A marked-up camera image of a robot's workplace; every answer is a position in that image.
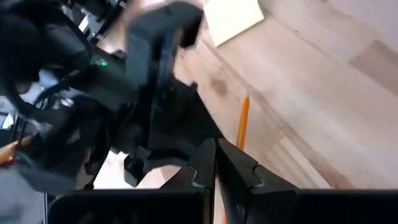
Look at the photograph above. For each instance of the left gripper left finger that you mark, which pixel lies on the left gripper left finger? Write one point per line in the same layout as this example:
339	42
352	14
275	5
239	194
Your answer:
205	168

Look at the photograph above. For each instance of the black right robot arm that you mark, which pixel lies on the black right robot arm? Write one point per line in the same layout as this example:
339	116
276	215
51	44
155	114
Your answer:
46	46

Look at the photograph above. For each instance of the orange pencil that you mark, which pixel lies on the orange pencil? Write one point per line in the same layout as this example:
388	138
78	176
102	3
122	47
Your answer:
243	124

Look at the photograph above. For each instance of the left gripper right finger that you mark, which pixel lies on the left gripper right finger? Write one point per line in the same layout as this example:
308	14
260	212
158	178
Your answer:
236	168

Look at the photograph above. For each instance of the yellow sticky note pad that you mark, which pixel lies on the yellow sticky note pad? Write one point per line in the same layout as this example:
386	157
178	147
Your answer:
233	18

